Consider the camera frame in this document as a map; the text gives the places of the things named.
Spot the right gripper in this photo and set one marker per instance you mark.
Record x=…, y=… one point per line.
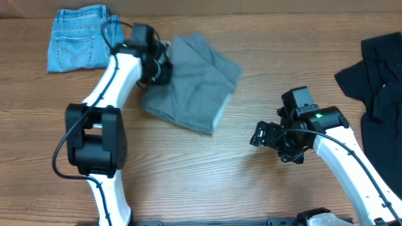
x=267, y=135

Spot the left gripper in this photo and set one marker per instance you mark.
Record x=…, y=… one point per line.
x=162, y=75

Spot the grey shorts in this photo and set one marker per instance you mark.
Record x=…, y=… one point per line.
x=202, y=84

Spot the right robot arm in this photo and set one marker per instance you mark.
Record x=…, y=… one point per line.
x=328, y=133

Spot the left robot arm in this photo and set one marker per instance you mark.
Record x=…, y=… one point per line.
x=95, y=134

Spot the folded blue denim jeans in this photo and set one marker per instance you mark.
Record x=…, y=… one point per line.
x=81, y=38

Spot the black shirt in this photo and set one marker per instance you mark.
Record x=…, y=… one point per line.
x=376, y=82

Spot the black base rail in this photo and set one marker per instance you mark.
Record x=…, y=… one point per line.
x=277, y=221

